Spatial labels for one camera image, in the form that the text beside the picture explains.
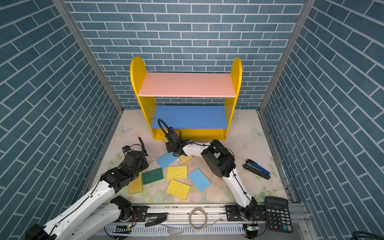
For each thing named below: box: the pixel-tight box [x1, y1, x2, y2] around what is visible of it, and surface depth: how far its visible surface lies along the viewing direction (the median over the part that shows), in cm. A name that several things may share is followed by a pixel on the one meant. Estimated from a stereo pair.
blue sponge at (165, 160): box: [157, 152, 180, 169], surface depth 93 cm
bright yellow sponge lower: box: [165, 179, 191, 201], surface depth 82 cm
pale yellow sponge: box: [179, 154, 194, 164], surface depth 95 cm
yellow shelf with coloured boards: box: [130, 57, 243, 140], surface depth 82 cm
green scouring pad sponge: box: [142, 167, 164, 185], surface depth 87 cm
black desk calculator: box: [264, 196, 293, 234], surface depth 74 cm
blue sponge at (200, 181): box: [188, 167, 212, 193], surface depth 86 cm
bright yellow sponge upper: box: [166, 165, 188, 180], surface depth 88 cm
